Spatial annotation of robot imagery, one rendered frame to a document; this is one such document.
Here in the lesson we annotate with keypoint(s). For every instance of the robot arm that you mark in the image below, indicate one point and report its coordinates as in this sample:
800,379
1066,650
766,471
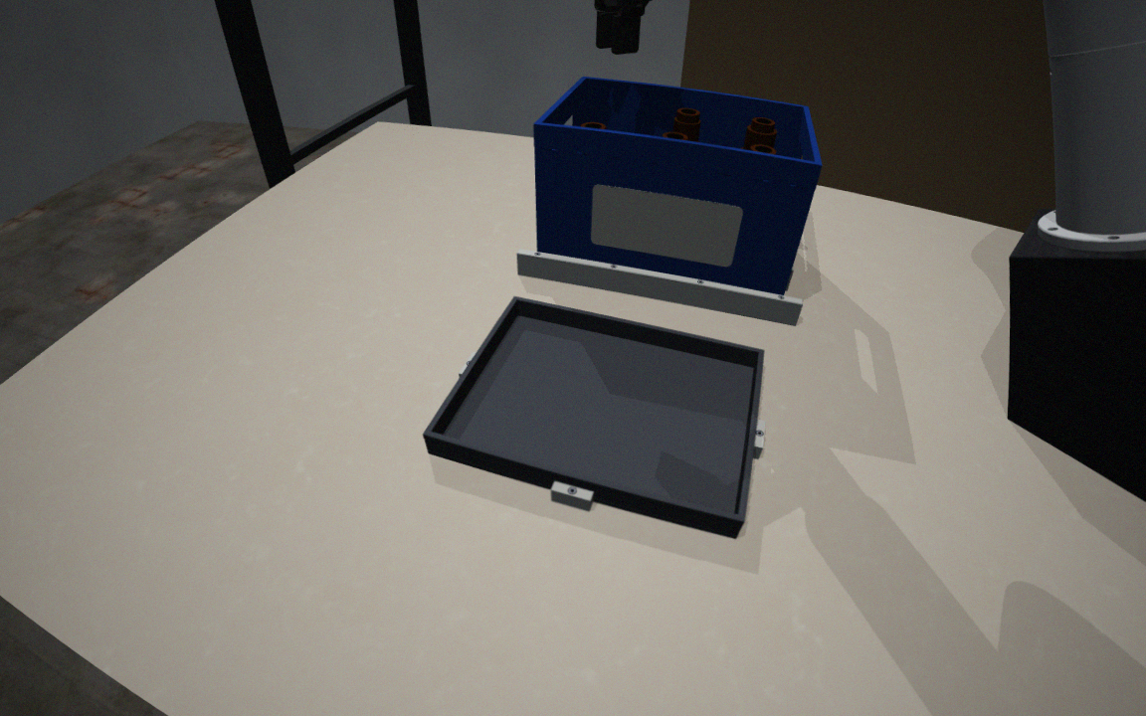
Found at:
1097,55

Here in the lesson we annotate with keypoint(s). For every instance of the dark blue crate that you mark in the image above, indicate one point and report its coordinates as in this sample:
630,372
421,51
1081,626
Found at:
700,210

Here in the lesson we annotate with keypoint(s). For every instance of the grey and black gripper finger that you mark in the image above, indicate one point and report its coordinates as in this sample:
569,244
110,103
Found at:
626,26
608,9

